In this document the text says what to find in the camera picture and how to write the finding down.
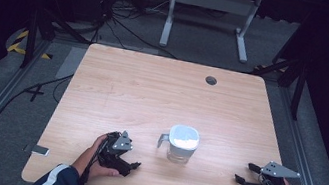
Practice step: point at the grey tape piece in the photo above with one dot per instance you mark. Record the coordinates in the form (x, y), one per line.
(37, 149)

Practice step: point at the yellow black floor tape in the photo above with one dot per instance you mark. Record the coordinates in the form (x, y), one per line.
(21, 45)

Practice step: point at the clear pitcher with white lid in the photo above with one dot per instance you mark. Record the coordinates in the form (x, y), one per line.
(181, 142)

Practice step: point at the black cross tape mark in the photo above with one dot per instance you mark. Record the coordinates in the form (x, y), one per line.
(34, 91)

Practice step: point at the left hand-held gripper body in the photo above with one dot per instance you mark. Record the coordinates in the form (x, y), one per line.
(114, 156)

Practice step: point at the person's left hand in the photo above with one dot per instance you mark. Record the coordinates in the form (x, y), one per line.
(89, 164)

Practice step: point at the white metal desk frame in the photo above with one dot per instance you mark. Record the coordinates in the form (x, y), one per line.
(213, 1)

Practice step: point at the black metal stand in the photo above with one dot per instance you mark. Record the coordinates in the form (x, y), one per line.
(293, 77)
(31, 36)

